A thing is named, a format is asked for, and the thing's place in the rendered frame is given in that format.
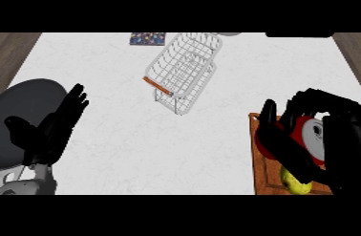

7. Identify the brown wooden cutting board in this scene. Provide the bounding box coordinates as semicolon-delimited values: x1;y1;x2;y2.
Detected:
248;112;336;196

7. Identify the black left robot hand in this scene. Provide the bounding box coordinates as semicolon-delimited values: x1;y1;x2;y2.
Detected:
3;83;90;167

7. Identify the dark grey round pan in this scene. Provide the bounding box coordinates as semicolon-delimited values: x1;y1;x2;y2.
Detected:
0;78;69;171

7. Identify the dark patterned square mat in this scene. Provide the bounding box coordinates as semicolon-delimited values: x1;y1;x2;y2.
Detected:
128;32;168;47

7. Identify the white wire tiered basket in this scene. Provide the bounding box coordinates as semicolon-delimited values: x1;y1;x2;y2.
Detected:
143;32;224;117

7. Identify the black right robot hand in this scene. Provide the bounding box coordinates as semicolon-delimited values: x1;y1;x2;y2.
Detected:
257;88;361;196

